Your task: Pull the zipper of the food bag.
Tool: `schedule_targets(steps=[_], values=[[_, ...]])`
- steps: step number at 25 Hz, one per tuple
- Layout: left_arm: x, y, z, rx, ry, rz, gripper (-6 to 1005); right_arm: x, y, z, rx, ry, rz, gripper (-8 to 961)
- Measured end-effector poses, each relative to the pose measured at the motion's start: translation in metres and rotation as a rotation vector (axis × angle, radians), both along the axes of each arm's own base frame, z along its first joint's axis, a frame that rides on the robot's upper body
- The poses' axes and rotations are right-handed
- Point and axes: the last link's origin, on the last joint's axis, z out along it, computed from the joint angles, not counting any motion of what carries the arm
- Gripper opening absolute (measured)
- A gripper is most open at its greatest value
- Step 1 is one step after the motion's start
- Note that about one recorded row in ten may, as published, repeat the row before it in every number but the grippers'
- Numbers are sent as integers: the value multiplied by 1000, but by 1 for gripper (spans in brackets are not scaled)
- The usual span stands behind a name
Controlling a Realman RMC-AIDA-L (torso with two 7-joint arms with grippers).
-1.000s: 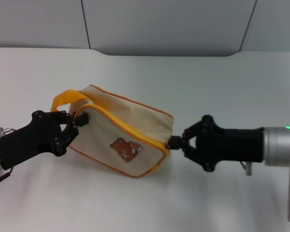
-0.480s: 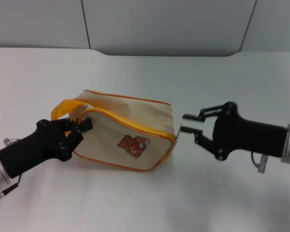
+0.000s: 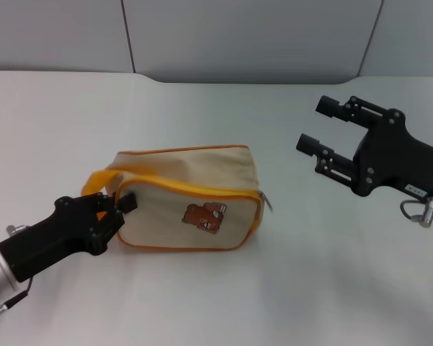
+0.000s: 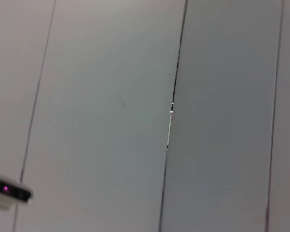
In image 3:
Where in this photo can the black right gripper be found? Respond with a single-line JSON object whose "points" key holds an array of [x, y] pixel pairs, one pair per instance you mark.
{"points": [[400, 162]]}

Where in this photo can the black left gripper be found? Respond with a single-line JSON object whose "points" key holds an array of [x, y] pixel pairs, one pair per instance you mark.
{"points": [[54, 234]]}

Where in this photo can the beige food bag orange trim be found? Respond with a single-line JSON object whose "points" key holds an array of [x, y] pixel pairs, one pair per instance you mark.
{"points": [[187, 187]]}

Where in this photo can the silver zipper pull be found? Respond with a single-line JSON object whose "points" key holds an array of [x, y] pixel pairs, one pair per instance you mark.
{"points": [[267, 200]]}

